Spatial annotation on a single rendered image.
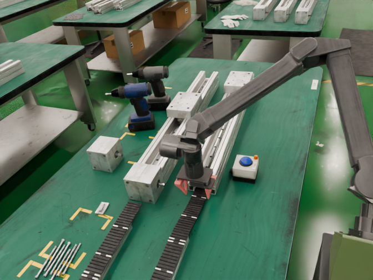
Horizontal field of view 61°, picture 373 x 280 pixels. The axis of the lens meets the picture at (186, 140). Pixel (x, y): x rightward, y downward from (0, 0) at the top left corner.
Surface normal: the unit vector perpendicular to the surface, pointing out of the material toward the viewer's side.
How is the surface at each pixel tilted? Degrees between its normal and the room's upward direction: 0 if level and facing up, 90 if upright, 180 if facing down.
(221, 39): 90
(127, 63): 90
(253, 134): 0
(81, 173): 0
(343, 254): 90
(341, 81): 43
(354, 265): 90
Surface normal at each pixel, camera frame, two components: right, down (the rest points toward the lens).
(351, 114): -0.38, -0.22
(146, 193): -0.32, 0.58
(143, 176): -0.10, -0.81
